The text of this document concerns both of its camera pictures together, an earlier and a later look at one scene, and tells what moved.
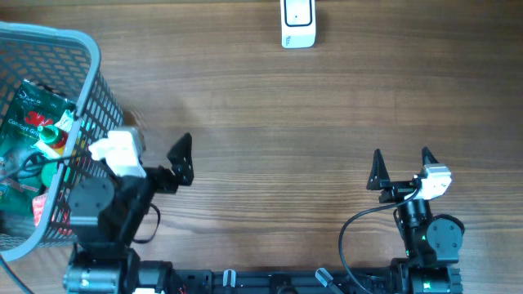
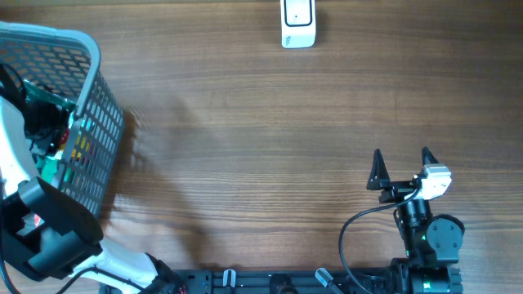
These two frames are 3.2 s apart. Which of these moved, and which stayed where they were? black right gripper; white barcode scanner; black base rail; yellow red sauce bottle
Moved: yellow red sauce bottle
Stayed: black base rail; white barcode scanner; black right gripper
